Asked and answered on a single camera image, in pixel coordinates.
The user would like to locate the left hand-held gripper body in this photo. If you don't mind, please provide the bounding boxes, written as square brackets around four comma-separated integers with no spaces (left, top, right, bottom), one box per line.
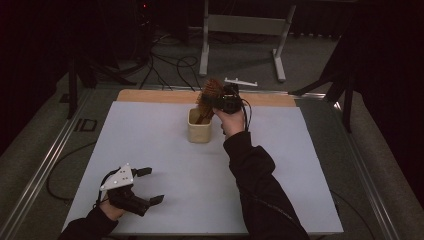
[99,163,151,217]

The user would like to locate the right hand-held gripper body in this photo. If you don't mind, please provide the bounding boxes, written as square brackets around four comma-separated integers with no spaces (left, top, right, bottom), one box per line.
[215,77,258,115]

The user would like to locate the wooden hairbrush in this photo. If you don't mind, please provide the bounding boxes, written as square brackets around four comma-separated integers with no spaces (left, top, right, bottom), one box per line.
[194,78,225,125]

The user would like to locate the cream square container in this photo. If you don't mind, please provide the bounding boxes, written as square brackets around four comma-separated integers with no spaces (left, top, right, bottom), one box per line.
[187,107,213,144]

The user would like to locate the person's right hand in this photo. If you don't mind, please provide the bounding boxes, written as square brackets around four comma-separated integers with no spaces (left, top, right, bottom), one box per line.
[213,109,246,140]

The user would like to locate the person's left hand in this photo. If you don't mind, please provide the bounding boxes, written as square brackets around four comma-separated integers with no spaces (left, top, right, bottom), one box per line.
[99,197,127,222]

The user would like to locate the white table cover sheet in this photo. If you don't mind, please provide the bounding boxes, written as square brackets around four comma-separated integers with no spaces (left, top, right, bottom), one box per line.
[62,101,344,236]

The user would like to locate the black stand legs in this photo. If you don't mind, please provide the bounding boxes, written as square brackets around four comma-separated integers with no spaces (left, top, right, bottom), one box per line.
[288,31,356,134]
[65,54,138,120]

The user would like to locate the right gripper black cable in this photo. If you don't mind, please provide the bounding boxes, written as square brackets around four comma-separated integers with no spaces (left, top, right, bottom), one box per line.
[240,97,253,133]

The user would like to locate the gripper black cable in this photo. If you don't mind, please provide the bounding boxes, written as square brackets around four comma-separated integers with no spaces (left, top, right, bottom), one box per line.
[240,97,253,133]
[45,141,98,203]

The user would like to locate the black floor cables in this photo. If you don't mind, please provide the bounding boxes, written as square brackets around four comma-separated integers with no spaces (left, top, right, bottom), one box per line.
[138,31,203,92]

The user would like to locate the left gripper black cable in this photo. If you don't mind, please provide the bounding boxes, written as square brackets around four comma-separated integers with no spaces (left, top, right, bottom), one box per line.
[45,141,98,203]

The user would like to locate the white metal stand frame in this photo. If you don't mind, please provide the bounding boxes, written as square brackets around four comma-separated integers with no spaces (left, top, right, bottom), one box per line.
[198,0,297,83]

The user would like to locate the aluminium floor rail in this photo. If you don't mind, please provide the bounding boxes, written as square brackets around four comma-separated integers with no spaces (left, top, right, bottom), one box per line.
[333,99,403,240]
[0,89,93,240]

